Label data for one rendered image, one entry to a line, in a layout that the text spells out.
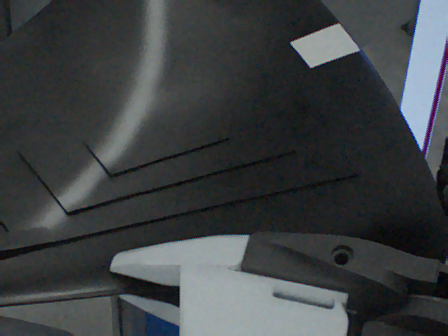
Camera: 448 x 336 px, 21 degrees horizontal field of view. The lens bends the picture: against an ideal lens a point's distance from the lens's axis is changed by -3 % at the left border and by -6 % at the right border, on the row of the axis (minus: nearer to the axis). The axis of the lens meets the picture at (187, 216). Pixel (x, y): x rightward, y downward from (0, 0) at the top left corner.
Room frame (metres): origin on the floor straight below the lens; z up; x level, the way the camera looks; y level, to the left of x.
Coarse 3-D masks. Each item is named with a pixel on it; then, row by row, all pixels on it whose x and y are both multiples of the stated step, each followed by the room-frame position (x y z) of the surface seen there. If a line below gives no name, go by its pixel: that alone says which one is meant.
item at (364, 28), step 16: (32, 0) 1.10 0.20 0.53; (48, 0) 1.12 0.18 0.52; (336, 0) 1.45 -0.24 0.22; (352, 0) 1.48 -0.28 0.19; (368, 0) 1.51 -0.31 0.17; (384, 0) 1.53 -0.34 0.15; (400, 0) 1.56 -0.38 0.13; (416, 0) 1.59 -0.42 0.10; (336, 16) 1.46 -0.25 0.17; (352, 16) 1.48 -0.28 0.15; (368, 16) 1.51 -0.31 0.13; (384, 16) 1.54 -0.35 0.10; (400, 16) 1.57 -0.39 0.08; (352, 32) 1.49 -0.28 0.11; (368, 32) 1.51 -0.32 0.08; (384, 32) 1.54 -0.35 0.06
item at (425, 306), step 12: (444, 264) 0.24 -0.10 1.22; (444, 276) 0.24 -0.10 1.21; (408, 300) 0.23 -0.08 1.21; (420, 300) 0.23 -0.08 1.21; (432, 300) 0.23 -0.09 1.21; (444, 300) 0.23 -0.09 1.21; (360, 312) 0.24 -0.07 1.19; (372, 312) 0.23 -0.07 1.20; (384, 312) 0.23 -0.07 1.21; (396, 312) 0.23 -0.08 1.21; (408, 312) 0.22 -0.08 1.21; (420, 312) 0.22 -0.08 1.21; (432, 312) 0.22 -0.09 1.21; (444, 312) 0.22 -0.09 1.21; (360, 324) 0.25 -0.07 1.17; (372, 324) 0.23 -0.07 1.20; (384, 324) 0.23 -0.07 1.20; (396, 324) 0.23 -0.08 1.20; (408, 324) 0.22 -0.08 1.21; (420, 324) 0.22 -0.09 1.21; (432, 324) 0.22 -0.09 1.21; (444, 324) 0.22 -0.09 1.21
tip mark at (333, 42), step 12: (336, 24) 0.41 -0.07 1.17; (312, 36) 0.40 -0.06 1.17; (324, 36) 0.40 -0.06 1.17; (336, 36) 0.40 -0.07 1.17; (348, 36) 0.41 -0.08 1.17; (300, 48) 0.39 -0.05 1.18; (312, 48) 0.39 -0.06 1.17; (324, 48) 0.39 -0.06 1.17; (336, 48) 0.40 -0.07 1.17; (348, 48) 0.40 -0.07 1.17; (312, 60) 0.38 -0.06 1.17; (324, 60) 0.39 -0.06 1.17
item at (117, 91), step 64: (64, 0) 0.41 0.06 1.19; (128, 0) 0.41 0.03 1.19; (192, 0) 0.41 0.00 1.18; (256, 0) 0.42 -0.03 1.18; (320, 0) 0.43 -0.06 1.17; (0, 64) 0.37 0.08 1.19; (64, 64) 0.37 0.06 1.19; (128, 64) 0.37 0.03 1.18; (192, 64) 0.37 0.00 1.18; (256, 64) 0.38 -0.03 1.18; (320, 64) 0.38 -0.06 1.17; (0, 128) 0.33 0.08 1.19; (64, 128) 0.33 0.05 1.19; (128, 128) 0.33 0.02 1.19; (192, 128) 0.33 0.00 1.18; (256, 128) 0.34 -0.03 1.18; (320, 128) 0.35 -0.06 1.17; (384, 128) 0.36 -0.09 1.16; (0, 192) 0.29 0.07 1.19; (64, 192) 0.29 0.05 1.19; (128, 192) 0.30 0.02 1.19; (192, 192) 0.30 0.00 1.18; (256, 192) 0.31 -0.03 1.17; (320, 192) 0.31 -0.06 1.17; (384, 192) 0.32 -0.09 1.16; (0, 256) 0.26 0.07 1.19; (64, 256) 0.26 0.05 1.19
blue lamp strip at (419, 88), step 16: (432, 0) 0.47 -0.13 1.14; (432, 16) 0.47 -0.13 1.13; (416, 32) 0.48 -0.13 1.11; (432, 32) 0.47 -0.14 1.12; (416, 48) 0.48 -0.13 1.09; (432, 48) 0.47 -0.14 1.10; (416, 64) 0.47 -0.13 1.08; (432, 64) 0.46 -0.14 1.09; (416, 80) 0.47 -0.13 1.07; (432, 80) 0.46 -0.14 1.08; (416, 96) 0.47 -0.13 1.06; (432, 96) 0.46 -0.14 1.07; (416, 112) 0.47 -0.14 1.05; (416, 128) 0.47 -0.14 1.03
